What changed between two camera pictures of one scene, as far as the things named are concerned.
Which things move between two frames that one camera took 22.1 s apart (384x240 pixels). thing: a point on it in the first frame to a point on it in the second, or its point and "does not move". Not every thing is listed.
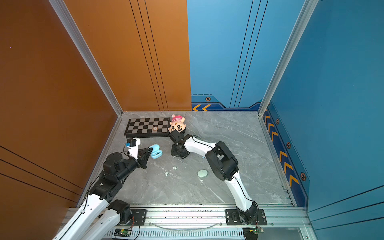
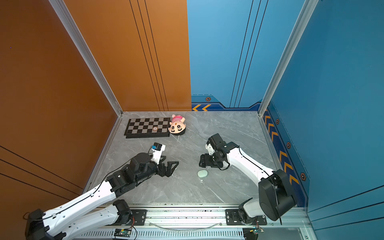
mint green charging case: x=202 y=173 does not move
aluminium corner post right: x=308 y=7 does not move
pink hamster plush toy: x=177 y=123 does not move
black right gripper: x=173 y=153 to x=205 y=161
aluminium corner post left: x=84 y=53 does not move
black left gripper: x=141 y=159 to x=169 y=171
